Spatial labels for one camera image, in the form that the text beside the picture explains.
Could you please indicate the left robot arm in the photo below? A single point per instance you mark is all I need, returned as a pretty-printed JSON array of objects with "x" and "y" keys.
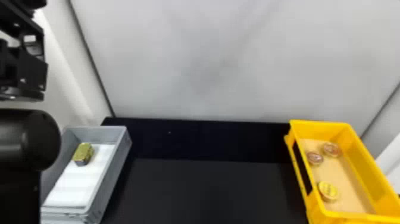
[{"x": 25, "y": 140}]

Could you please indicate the white foam pad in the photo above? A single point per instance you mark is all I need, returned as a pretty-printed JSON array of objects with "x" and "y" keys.
[{"x": 78, "y": 187}]

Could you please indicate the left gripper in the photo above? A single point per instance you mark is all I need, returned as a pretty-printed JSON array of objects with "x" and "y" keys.
[{"x": 25, "y": 70}]

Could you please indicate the rectangular yellow can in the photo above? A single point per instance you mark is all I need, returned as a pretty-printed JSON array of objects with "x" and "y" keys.
[{"x": 83, "y": 154}]

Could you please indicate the round yellow can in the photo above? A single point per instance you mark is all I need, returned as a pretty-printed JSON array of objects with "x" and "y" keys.
[
  {"x": 328, "y": 191},
  {"x": 331, "y": 149},
  {"x": 314, "y": 158}
]

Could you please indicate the grey box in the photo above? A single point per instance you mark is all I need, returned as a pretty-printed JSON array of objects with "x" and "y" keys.
[{"x": 120, "y": 156}]

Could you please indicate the yellow tray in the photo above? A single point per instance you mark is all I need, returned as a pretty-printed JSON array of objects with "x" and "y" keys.
[{"x": 362, "y": 156}]

